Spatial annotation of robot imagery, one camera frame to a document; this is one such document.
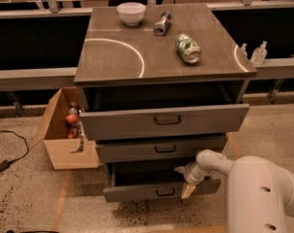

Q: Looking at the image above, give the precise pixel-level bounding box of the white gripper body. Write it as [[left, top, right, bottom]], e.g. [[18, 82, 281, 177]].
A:
[[183, 162, 209, 185]]

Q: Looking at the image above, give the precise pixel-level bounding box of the grey bottom drawer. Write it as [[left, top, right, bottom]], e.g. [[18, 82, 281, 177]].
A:
[[102, 160, 222, 204]]

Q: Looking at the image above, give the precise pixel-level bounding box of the grey drawer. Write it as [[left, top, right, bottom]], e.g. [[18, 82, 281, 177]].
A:
[[81, 104, 249, 141], [96, 133, 227, 163], [102, 160, 222, 204]]

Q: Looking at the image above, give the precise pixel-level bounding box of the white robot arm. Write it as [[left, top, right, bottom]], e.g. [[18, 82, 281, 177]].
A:
[[175, 150, 294, 233]]

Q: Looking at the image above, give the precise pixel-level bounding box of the grey middle drawer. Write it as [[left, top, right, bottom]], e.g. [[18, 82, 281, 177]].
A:
[[96, 133, 227, 163]]

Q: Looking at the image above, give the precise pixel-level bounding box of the grey top drawer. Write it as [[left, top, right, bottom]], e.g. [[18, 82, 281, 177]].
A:
[[81, 104, 249, 141]]

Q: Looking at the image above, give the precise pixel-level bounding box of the grey drawer cabinet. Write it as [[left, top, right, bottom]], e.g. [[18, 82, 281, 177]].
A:
[[74, 3, 258, 167]]

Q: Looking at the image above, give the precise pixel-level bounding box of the open cardboard box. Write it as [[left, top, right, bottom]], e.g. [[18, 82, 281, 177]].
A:
[[31, 87, 99, 170]]

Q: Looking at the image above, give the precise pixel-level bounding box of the red snack packet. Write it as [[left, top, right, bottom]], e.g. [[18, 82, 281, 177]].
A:
[[67, 128, 78, 139]]

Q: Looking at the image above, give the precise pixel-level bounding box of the red round fruit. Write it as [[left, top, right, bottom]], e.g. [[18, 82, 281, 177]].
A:
[[66, 114, 78, 125]]

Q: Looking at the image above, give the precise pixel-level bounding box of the green white soda can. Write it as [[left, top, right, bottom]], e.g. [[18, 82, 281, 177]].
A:
[[176, 33, 201, 64]]

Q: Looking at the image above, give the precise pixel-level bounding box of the small clear spray bottle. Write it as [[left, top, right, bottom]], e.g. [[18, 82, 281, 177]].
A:
[[241, 43, 247, 57]]

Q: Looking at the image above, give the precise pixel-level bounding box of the clear pump bottle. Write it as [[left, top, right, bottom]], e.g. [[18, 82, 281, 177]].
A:
[[250, 41, 267, 64]]

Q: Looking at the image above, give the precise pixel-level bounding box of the blue silver slim can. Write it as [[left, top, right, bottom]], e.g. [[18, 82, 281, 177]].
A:
[[153, 11, 171, 36]]

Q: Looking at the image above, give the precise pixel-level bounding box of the white ceramic bowl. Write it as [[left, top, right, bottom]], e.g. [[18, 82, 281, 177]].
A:
[[116, 2, 147, 26]]

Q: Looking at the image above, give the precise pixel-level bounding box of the black power cable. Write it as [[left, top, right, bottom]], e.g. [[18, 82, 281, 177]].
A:
[[0, 127, 30, 177]]

